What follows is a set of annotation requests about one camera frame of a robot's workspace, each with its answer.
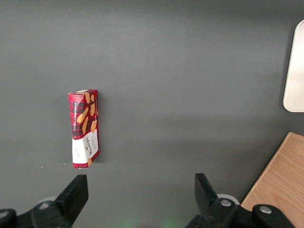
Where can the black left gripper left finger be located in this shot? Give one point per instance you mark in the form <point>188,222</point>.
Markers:
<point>69,206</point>

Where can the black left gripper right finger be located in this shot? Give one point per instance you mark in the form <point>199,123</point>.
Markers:
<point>213,213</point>

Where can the wooden drawer cabinet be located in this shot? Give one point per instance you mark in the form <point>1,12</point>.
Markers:
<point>282,185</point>

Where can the red tartan shortbread box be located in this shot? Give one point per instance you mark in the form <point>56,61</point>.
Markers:
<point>83,123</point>

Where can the cream plastic tray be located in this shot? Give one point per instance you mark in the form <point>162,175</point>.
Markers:
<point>297,71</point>

